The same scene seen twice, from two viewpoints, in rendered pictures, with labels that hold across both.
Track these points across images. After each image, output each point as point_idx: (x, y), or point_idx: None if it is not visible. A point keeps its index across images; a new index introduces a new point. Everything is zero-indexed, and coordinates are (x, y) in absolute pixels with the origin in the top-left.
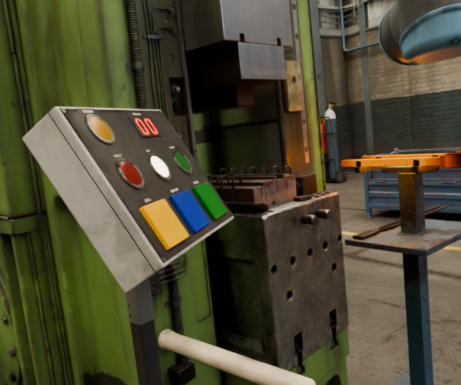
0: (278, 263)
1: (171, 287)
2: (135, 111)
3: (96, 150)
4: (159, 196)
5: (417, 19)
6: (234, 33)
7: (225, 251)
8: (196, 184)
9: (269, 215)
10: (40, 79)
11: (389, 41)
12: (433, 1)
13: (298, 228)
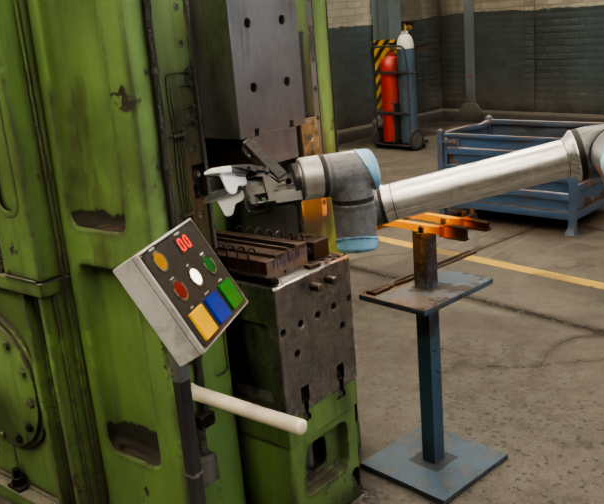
0: (287, 327)
1: None
2: (175, 231)
3: (161, 279)
4: (197, 302)
5: (340, 239)
6: (250, 130)
7: (241, 314)
8: (220, 281)
9: (279, 288)
10: (65, 154)
11: None
12: (346, 233)
13: (306, 294)
